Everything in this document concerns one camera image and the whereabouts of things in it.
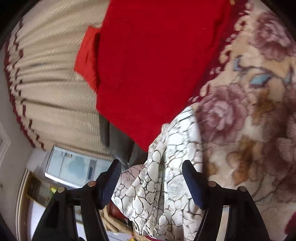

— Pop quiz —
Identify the beige dotted curtain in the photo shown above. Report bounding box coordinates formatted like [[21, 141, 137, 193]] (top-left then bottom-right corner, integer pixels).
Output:
[[4, 1, 109, 158]]

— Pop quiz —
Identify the red blanket on sofa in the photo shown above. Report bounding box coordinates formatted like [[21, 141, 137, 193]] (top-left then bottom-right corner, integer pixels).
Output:
[[96, 1, 238, 150]]

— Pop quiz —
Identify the floral red beige blanket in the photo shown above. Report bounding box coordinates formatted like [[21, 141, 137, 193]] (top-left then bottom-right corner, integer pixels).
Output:
[[193, 1, 295, 240]]

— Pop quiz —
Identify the beige jacket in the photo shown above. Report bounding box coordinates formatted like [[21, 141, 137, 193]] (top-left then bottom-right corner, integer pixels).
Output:
[[99, 204, 133, 235]]

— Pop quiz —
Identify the white black patterned coat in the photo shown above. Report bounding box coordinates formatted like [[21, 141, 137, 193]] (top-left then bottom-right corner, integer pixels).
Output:
[[111, 105, 228, 241]]

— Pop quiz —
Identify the dark brown leather sofa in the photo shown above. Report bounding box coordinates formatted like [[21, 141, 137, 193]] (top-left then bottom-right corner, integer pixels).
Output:
[[99, 114, 148, 171]]

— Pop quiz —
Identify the red gift box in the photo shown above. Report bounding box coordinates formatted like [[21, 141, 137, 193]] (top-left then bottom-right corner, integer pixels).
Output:
[[108, 201, 126, 220]]

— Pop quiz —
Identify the small red pillow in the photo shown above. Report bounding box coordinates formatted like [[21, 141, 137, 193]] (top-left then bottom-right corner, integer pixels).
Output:
[[74, 26, 100, 92]]

